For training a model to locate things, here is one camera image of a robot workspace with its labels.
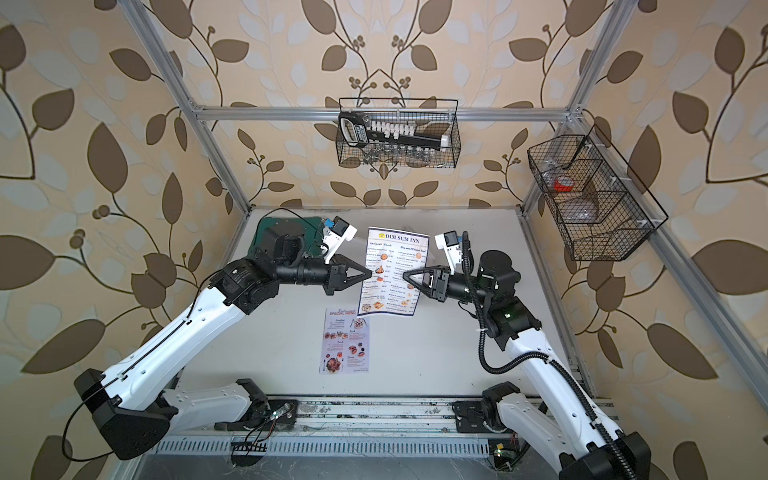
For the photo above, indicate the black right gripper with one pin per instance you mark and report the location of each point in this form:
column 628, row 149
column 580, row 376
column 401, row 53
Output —
column 440, row 282

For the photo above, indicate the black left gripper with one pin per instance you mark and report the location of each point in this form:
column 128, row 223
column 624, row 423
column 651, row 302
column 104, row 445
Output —
column 338, row 279

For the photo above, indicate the white Dim Sum Inn menu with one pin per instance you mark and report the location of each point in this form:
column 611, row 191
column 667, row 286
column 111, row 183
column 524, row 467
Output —
column 389, row 254

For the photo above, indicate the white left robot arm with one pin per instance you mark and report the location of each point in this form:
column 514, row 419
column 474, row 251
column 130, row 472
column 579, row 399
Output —
column 134, row 404

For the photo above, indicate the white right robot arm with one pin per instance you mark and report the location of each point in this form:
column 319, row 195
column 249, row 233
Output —
column 569, row 431

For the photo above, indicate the green plastic tool case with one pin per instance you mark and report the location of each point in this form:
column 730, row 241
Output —
column 307, row 232

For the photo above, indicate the pink special menu sheet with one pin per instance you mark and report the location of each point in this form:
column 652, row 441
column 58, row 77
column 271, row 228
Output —
column 345, row 346

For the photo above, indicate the black tool in basket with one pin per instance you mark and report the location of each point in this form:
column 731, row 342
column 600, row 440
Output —
column 361, row 131

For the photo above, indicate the red object in basket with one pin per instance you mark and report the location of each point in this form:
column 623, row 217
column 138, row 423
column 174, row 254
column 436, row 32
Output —
column 564, row 184

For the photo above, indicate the black wire basket back wall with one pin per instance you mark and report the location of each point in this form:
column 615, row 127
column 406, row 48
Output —
column 435, row 116

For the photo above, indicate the black wire basket wall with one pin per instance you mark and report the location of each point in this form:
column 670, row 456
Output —
column 435, row 116
column 611, row 212

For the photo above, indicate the black wire basket right wall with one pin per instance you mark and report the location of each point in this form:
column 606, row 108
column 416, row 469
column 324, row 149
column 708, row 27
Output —
column 611, row 212

